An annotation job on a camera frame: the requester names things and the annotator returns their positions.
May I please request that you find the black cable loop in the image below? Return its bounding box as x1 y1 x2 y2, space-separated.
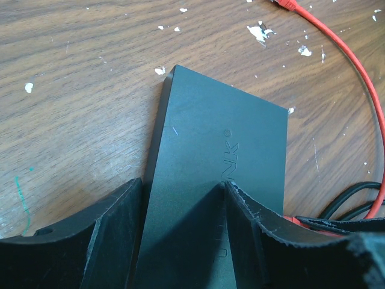
338 202 377 221
320 182 385 219

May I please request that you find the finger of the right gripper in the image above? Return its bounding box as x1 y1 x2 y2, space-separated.
296 216 384 235

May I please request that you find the red ethernet cable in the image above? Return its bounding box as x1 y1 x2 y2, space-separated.
272 0 385 238

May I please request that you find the black network switch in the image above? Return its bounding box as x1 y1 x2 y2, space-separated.
131 65 288 288

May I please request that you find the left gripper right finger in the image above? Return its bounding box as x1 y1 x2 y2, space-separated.
225 182 384 288

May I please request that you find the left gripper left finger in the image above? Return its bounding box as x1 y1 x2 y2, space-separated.
1 178 142 288

